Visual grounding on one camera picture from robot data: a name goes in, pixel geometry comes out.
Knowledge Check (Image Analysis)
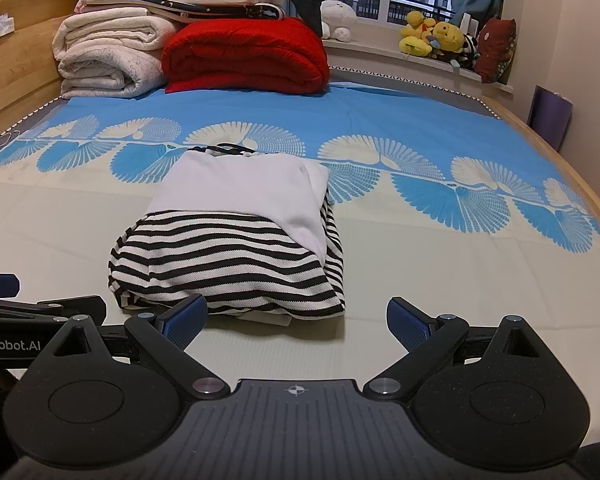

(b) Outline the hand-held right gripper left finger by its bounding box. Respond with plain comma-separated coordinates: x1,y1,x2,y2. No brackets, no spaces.
37,294,233,401

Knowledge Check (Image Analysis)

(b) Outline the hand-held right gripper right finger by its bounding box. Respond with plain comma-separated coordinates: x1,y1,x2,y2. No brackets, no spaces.
362,296,566,403

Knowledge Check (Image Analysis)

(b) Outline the striped top with white vest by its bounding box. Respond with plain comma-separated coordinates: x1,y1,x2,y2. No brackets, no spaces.
108,144,346,329

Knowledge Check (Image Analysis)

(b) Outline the white fleece folded blanket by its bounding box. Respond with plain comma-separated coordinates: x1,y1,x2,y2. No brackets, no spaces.
57,45,167,100

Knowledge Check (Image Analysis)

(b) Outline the purple board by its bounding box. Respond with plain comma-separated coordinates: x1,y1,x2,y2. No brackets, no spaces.
526,85,574,154

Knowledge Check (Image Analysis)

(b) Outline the white window sill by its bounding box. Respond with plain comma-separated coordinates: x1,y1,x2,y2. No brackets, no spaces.
325,40,514,97

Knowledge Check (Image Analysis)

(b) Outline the red folded blanket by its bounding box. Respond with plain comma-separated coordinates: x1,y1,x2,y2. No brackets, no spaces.
161,16,331,95

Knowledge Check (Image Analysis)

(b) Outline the black white striped plush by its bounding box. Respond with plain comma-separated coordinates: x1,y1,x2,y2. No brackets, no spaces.
457,35,481,69

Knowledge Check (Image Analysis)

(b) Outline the cream folded blanket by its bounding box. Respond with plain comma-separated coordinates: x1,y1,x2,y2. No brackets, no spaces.
55,7,182,54

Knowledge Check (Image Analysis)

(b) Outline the dark red cushion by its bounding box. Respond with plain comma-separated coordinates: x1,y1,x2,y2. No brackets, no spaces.
475,17,517,84

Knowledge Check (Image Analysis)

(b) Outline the yellow round plush toy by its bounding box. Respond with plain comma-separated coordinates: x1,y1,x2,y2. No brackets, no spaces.
430,21,466,54

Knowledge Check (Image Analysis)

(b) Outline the yellow duck plush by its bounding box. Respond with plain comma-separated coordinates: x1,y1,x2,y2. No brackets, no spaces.
399,10,434,57

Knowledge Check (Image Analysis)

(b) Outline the white plush toy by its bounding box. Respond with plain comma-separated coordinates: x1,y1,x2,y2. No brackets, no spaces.
320,0,359,42

